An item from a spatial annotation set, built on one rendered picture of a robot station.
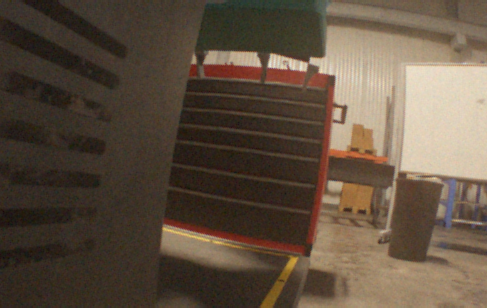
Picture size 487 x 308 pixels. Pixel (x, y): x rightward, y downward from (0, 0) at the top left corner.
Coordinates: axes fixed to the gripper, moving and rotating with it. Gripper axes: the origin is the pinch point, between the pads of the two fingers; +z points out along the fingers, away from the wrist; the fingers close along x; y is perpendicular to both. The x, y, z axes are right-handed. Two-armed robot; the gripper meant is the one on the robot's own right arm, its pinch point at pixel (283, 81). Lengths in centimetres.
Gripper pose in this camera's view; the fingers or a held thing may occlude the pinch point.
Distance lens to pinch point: 106.8
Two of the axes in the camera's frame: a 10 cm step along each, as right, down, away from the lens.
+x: 9.5, 2.6, -1.3
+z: -2.0, 9.1, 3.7
